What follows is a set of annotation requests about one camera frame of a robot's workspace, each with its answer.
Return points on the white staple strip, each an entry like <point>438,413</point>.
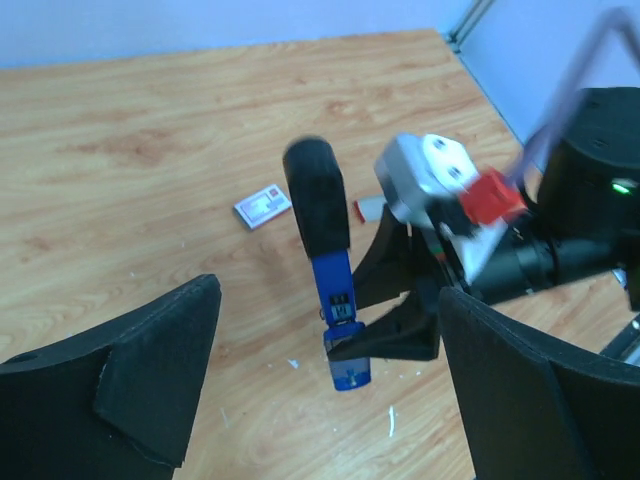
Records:
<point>369,209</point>

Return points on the red white staple box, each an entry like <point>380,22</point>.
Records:
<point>262,207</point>

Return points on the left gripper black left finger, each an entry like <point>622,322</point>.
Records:
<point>117,401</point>

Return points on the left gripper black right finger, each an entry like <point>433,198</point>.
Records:
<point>534,406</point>

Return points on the blue black stapler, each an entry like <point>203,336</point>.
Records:
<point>316,188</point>

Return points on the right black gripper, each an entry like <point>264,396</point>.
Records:
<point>475,260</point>

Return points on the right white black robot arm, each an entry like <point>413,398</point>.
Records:
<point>583,221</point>

